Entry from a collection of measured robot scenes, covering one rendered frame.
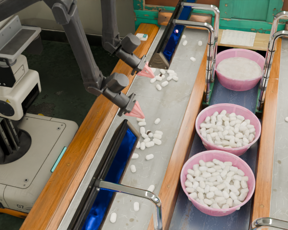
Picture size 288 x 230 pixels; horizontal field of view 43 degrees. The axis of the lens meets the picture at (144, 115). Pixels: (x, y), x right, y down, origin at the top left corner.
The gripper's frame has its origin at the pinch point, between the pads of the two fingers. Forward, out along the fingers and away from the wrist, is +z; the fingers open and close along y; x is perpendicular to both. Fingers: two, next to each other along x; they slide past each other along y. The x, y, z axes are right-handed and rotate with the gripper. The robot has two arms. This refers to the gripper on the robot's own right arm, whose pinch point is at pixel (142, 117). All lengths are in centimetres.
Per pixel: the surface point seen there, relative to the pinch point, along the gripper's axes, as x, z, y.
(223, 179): -17.1, 33.2, -16.5
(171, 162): -6.9, 15.6, -16.4
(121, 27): 92, -15, 161
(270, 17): -34, 31, 82
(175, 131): -3.1, 15.0, 2.2
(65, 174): 17.7, -12.6, -32.0
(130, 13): 75, -18, 161
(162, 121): 1.2, 10.0, 6.8
